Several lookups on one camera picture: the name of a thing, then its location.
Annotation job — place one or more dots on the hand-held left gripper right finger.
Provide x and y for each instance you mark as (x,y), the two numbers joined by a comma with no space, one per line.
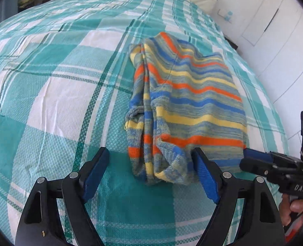
(205,179)

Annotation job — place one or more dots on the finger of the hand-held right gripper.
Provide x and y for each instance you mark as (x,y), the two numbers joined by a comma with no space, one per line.
(254,162)

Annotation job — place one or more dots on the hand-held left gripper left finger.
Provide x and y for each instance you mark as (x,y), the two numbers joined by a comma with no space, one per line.
(93,179)

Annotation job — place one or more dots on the striped knit sweater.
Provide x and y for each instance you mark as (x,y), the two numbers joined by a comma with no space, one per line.
(192,94)

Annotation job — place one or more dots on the person's right hand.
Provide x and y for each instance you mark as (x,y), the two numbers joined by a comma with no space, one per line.
(296,207)

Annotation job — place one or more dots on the teal plaid bedspread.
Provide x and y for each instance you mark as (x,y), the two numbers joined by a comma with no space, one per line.
(51,94)

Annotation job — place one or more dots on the white wardrobe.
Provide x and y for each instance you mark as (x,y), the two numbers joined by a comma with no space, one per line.
(277,43)

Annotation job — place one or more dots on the white wall socket panel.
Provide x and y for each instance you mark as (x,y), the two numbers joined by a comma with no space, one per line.
(226,14)

